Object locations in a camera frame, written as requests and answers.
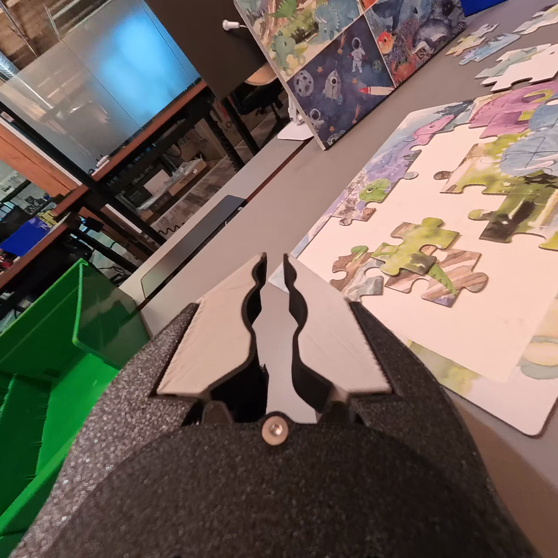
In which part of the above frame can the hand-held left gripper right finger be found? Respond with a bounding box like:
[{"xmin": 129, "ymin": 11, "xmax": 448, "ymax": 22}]
[{"xmin": 283, "ymin": 253, "xmax": 391, "ymax": 424}]

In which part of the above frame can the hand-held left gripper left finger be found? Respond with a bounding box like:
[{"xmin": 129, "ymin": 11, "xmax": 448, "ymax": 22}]
[{"xmin": 155, "ymin": 252, "xmax": 268, "ymax": 401}]

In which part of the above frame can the brown grey puzzle piece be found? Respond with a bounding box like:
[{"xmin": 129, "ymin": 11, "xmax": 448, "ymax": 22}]
[{"xmin": 330, "ymin": 245, "xmax": 386, "ymax": 302}]

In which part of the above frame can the dinosaur puzzle tray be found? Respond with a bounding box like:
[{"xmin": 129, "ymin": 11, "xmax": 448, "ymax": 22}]
[{"xmin": 268, "ymin": 81, "xmax": 558, "ymax": 437}]

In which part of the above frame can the green grass puzzle piece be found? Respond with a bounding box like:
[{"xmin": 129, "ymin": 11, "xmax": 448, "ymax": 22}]
[{"xmin": 371, "ymin": 217, "xmax": 460, "ymax": 276}]

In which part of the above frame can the green and brown puzzle piece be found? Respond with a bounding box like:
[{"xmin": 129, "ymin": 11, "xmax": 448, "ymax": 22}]
[{"xmin": 386, "ymin": 248, "xmax": 489, "ymax": 308}]

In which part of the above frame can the green dinosaur head puzzle piece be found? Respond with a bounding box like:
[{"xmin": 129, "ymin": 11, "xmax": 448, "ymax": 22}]
[{"xmin": 330, "ymin": 172, "xmax": 420, "ymax": 226}]

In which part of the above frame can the blue purple puzzle piece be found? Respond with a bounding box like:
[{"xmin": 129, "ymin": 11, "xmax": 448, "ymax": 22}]
[{"xmin": 366, "ymin": 139, "xmax": 421, "ymax": 181}]

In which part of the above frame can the group of assembled puzzle pieces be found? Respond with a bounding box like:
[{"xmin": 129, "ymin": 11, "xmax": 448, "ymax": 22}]
[{"xmin": 434, "ymin": 81, "xmax": 558, "ymax": 251}]

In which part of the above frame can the pile of puzzle pieces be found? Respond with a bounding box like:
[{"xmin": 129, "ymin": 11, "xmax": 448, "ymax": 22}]
[{"xmin": 445, "ymin": 4, "xmax": 558, "ymax": 94}]

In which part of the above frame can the grey desk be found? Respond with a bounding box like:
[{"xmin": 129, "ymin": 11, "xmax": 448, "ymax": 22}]
[{"xmin": 139, "ymin": 0, "xmax": 558, "ymax": 558}]

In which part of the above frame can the black flat pad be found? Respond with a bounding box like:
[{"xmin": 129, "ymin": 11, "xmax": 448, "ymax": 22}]
[{"xmin": 140, "ymin": 195, "xmax": 248, "ymax": 299}]

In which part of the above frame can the green plastic bin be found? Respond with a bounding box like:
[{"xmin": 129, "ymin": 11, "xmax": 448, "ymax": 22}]
[{"xmin": 0, "ymin": 257, "xmax": 151, "ymax": 558}]

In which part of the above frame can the large printed cardboard box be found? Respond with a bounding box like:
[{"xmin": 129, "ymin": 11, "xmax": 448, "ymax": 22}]
[{"xmin": 168, "ymin": 115, "xmax": 232, "ymax": 162}]

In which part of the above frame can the blue crate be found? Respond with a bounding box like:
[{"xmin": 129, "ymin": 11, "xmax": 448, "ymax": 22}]
[{"xmin": 0, "ymin": 217, "xmax": 49, "ymax": 258}]

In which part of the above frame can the brown wooden table top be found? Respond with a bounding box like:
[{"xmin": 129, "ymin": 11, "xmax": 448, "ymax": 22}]
[{"xmin": 0, "ymin": 81, "xmax": 210, "ymax": 288}]

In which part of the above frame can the white stand base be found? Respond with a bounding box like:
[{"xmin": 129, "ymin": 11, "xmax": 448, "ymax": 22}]
[{"xmin": 278, "ymin": 94, "xmax": 315, "ymax": 141}]

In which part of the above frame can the pink dinosaur head puzzle piece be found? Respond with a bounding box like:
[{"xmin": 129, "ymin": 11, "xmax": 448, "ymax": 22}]
[{"xmin": 399, "ymin": 101, "xmax": 478, "ymax": 149}]

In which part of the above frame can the colourful puzzle box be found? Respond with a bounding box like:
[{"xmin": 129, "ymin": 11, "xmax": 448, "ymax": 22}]
[{"xmin": 234, "ymin": 0, "xmax": 467, "ymax": 151}]

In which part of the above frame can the frosted glass partition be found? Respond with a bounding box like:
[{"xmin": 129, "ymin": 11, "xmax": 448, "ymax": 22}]
[{"xmin": 0, "ymin": 0, "xmax": 203, "ymax": 173}]

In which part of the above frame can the black panel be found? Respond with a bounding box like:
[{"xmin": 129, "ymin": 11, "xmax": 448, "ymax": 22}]
[{"xmin": 146, "ymin": 0, "xmax": 280, "ymax": 100}]

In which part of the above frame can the blue plastic bin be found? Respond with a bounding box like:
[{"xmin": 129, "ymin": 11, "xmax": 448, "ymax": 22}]
[{"xmin": 460, "ymin": 0, "xmax": 506, "ymax": 18}]

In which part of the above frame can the black metal table frame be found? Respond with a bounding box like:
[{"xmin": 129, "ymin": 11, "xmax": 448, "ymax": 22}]
[{"xmin": 0, "ymin": 78, "xmax": 262, "ymax": 280}]

